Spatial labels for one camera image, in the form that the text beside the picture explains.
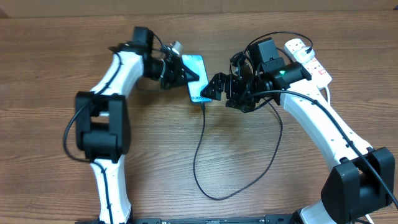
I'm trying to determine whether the Galaxy S24+ smartphone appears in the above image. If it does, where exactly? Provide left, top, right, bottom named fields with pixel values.
left=180, top=54, right=213, bottom=104

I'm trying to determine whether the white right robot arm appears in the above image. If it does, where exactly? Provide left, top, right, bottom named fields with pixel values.
left=201, top=35, right=397, bottom=223

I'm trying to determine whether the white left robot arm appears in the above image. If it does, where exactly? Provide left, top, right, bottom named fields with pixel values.
left=71, top=26, right=199, bottom=223

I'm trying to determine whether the white USB charger plug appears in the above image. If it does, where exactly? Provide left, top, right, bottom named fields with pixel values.
left=293, top=47, right=315, bottom=64

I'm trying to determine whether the white power strip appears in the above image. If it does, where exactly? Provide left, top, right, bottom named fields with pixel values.
left=284, top=39, right=332, bottom=90

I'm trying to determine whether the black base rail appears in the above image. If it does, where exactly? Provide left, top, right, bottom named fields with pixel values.
left=131, top=214, right=295, bottom=224

